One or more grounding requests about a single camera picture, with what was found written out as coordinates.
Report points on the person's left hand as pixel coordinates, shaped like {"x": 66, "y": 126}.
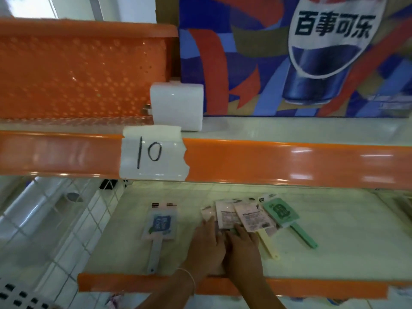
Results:
{"x": 206, "y": 251}

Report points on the person's right hand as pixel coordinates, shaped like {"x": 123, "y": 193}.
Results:
{"x": 244, "y": 257}

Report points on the orange edged white shelf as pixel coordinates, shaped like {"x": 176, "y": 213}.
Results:
{"x": 257, "y": 160}

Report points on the small white paper tag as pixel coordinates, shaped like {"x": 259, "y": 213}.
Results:
{"x": 154, "y": 154}

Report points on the white power adapter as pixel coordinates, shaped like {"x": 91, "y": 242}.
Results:
{"x": 177, "y": 106}

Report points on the white plastic rolls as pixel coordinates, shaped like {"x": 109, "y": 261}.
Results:
{"x": 42, "y": 205}

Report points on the blue printed drink carton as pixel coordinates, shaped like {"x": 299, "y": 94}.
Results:
{"x": 257, "y": 61}

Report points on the orange perforated plastic basket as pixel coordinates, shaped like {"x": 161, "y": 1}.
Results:
{"x": 80, "y": 70}

